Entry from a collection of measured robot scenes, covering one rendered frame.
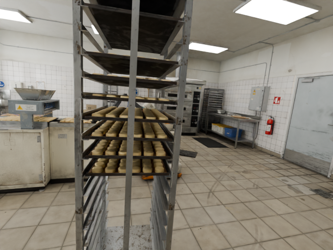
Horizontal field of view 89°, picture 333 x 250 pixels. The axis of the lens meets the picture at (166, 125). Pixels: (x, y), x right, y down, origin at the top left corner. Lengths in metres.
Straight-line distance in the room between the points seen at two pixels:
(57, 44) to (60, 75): 0.99
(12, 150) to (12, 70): 4.94
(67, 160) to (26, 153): 0.48
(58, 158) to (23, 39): 5.23
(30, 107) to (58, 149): 0.65
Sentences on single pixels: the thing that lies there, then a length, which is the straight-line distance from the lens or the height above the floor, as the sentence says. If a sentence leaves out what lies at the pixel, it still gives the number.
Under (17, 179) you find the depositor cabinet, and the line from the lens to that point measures 2.87.
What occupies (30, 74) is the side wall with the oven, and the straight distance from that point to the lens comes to 7.23.
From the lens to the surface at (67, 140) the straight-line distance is 2.73.
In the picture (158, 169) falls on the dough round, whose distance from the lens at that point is 0.90.
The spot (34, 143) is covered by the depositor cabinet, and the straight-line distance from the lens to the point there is 2.64.
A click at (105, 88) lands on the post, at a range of 1.40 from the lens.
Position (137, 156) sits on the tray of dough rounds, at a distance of 0.83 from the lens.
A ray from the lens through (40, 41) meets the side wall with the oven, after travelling 7.24.
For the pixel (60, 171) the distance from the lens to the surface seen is 2.89.
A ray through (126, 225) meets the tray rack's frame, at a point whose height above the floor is 0.68.
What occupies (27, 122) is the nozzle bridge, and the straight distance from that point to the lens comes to 2.60.
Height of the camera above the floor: 1.34
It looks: 9 degrees down
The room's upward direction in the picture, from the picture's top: 4 degrees clockwise
